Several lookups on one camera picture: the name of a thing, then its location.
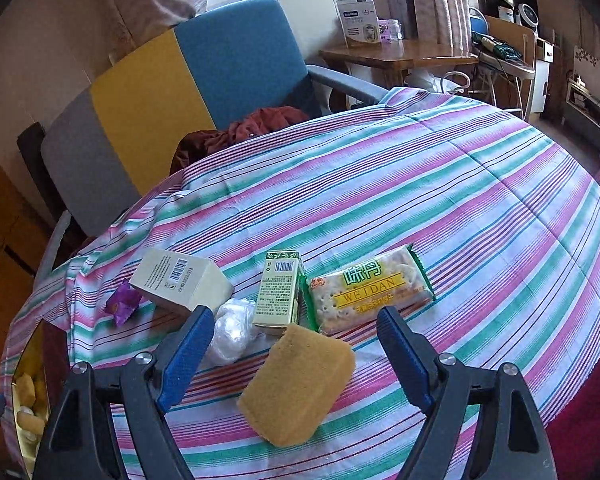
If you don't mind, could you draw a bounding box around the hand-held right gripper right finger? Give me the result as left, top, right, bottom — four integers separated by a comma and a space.
376, 305, 561, 480

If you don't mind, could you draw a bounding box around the green folded umbrella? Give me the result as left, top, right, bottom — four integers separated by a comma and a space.
472, 31, 525, 64

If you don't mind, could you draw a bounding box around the white plastic wad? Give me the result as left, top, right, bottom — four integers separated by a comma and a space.
207, 297, 258, 367

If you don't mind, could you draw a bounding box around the small green carton box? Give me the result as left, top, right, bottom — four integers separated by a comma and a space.
252, 251, 306, 336

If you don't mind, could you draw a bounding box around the wooden side table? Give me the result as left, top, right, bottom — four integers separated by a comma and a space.
320, 40, 481, 86

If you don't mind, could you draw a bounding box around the grey yellow blue sofa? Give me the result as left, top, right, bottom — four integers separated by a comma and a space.
17, 0, 388, 286

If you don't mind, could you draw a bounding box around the gold square tin box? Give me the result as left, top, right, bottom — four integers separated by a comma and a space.
7, 324, 48, 480

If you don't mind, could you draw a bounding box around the cream carton box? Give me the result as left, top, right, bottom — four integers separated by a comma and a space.
129, 247, 235, 316

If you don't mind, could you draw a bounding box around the purple candy packet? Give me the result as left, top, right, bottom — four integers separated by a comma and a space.
105, 280, 143, 326

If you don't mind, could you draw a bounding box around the green cracker packet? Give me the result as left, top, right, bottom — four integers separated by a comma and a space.
307, 244, 437, 335

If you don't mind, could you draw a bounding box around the grey low cabinet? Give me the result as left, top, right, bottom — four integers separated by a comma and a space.
562, 77, 600, 148

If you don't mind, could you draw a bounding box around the dark red cloth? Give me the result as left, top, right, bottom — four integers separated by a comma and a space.
170, 105, 311, 178

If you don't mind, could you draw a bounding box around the black rolled mat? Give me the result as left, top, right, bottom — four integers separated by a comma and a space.
17, 122, 48, 206

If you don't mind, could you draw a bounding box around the white metal rack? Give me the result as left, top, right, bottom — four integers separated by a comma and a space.
442, 55, 537, 122

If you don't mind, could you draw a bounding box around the yellow sponge block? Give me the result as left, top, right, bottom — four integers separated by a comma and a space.
13, 372, 36, 406
16, 406, 46, 436
236, 323, 357, 448

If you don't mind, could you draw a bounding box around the maroon fabric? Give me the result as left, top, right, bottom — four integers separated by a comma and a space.
542, 325, 600, 480

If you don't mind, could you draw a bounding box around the white round fan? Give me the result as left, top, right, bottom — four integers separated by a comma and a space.
514, 2, 539, 28

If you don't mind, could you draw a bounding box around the wooden wardrobe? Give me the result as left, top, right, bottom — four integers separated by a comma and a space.
0, 135, 46, 281

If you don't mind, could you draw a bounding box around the pink patterned curtain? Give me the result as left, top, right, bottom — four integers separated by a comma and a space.
385, 0, 473, 56

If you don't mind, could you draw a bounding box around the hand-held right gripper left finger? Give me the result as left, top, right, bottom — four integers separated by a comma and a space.
32, 305, 216, 480

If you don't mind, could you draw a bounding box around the white product box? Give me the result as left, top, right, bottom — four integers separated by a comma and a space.
336, 0, 382, 50

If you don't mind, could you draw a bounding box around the pink green striped tablecloth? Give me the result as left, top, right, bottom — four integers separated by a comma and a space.
0, 87, 600, 480

